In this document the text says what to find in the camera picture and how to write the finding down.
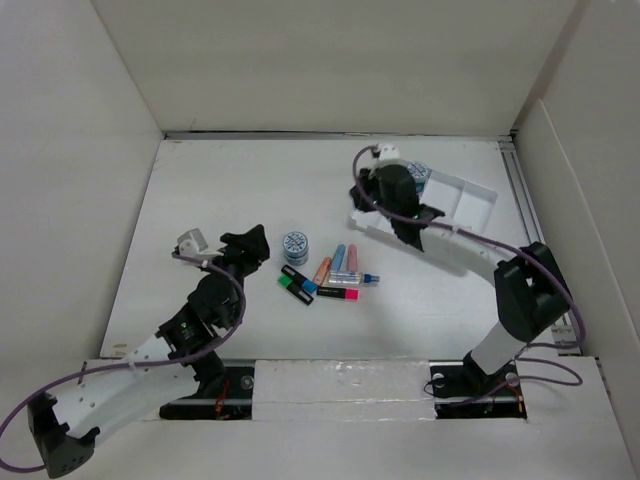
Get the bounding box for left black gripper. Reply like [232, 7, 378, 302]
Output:
[196, 225, 266, 327]

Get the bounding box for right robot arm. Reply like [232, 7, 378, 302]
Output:
[350, 161, 576, 398]

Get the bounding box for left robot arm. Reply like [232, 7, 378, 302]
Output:
[27, 224, 270, 479]

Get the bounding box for pink capped small tube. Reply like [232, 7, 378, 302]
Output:
[346, 244, 358, 272]

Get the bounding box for blue capped small tube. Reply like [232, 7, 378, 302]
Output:
[330, 244, 347, 271]

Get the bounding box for green highlighter marker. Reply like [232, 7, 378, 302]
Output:
[278, 275, 314, 305]

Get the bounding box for blue highlighter marker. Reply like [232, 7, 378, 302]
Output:
[281, 265, 318, 294]

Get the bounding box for orange capped small tube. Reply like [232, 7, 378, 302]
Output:
[313, 257, 332, 287]

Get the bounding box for pink highlighter marker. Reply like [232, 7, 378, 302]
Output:
[316, 287, 359, 301]

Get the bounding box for white organizer tray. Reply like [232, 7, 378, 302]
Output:
[348, 157, 499, 277]

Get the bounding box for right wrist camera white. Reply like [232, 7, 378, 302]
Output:
[371, 143, 403, 167]

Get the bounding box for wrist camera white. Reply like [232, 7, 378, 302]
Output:
[176, 228, 208, 257]
[371, 143, 403, 167]

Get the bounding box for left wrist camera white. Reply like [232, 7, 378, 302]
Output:
[176, 228, 208, 257]

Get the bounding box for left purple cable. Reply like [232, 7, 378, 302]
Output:
[0, 249, 247, 474]

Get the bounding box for purple cable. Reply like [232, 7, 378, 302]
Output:
[351, 144, 587, 404]
[0, 249, 247, 474]

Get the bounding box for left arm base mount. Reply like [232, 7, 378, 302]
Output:
[158, 359, 256, 421]

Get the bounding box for aluminium rail back edge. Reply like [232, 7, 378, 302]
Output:
[164, 130, 514, 142]

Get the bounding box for aluminium rail right side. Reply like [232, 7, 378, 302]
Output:
[498, 139, 583, 356]

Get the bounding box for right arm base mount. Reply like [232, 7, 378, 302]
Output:
[423, 354, 527, 420]

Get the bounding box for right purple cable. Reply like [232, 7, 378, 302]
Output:
[351, 144, 587, 404]

